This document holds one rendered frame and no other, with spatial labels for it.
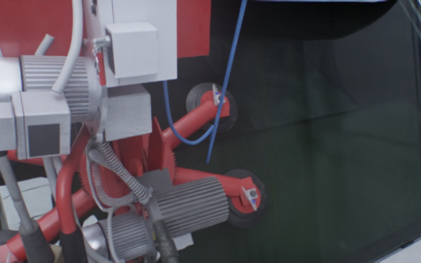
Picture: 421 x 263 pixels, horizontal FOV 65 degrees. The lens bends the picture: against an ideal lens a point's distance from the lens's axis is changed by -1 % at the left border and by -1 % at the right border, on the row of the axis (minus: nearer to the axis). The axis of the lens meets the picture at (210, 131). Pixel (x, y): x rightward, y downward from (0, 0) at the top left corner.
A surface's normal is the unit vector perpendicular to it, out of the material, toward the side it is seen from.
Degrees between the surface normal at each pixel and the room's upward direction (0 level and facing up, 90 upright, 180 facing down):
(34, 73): 25
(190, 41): 73
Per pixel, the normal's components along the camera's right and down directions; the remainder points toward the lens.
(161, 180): 0.33, -0.33
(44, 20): 0.44, 0.41
